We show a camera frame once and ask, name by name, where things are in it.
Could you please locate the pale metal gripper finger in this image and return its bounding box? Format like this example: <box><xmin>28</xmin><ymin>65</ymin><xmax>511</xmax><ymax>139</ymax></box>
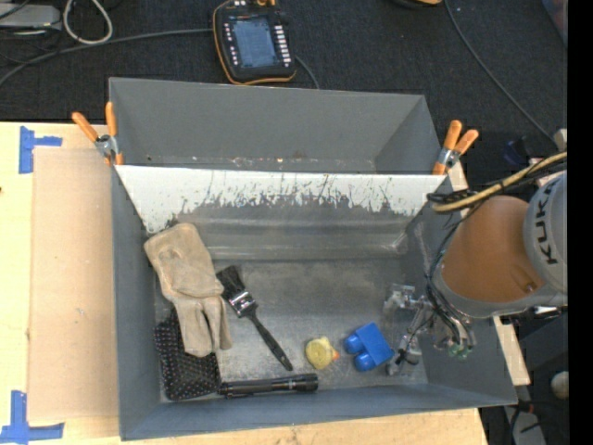
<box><xmin>385</xmin><ymin>313</ymin><xmax>431</xmax><ymax>376</ymax></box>
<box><xmin>383</xmin><ymin>284</ymin><xmax>423</xmax><ymax>315</ymax></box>

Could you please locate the blue toy building block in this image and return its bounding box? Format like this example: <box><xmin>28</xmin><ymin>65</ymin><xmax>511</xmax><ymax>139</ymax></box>
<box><xmin>342</xmin><ymin>322</ymin><xmax>397</xmax><ymax>374</ymax></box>

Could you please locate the yellow rubber duck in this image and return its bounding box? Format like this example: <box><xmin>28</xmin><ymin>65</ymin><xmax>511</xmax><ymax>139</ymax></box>
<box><xmin>304</xmin><ymin>336</ymin><xmax>341</xmax><ymax>372</ymax></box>

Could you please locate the grey metal bin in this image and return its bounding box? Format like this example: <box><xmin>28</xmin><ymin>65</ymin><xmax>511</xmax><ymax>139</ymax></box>
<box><xmin>107</xmin><ymin>76</ymin><xmax>519</xmax><ymax>442</ymax></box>

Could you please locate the black flashlight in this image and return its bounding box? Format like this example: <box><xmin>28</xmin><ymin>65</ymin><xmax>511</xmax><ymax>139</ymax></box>
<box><xmin>217</xmin><ymin>372</ymin><xmax>321</xmax><ymax>400</ymax></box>

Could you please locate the black paintbrush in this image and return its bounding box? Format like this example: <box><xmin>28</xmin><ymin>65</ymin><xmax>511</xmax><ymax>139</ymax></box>
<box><xmin>215</xmin><ymin>265</ymin><xmax>295</xmax><ymax>373</ymax></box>

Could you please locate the beige leather work glove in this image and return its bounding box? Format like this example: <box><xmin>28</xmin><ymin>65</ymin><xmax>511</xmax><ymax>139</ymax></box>
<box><xmin>143</xmin><ymin>222</ymin><xmax>234</xmax><ymax>359</ymax></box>

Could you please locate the black dotted fabric glove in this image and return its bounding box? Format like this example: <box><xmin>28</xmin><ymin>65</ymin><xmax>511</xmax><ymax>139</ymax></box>
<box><xmin>153</xmin><ymin>307</ymin><xmax>223</xmax><ymax>402</ymax></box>

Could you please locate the brown cardboard board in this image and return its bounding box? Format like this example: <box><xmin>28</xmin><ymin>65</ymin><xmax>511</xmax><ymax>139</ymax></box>
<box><xmin>26</xmin><ymin>146</ymin><xmax>122</xmax><ymax>428</ymax></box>

